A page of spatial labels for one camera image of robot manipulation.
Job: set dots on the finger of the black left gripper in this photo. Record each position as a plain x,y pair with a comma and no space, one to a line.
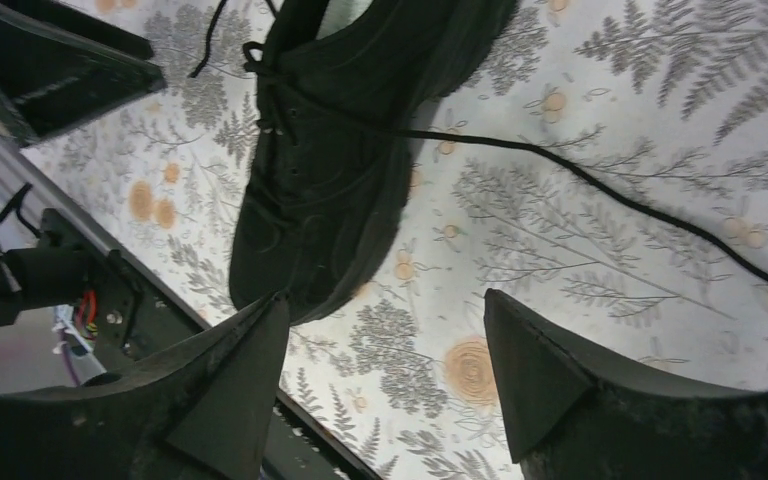
61,69

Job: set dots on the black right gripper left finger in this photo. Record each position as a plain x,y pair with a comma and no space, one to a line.
199,409

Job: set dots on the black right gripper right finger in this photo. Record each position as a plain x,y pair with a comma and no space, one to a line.
574,409

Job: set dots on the black sneaker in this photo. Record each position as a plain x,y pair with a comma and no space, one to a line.
328,126

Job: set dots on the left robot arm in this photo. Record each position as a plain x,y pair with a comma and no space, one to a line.
32,278

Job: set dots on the floral patterned mat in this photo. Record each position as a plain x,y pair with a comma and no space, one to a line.
401,375

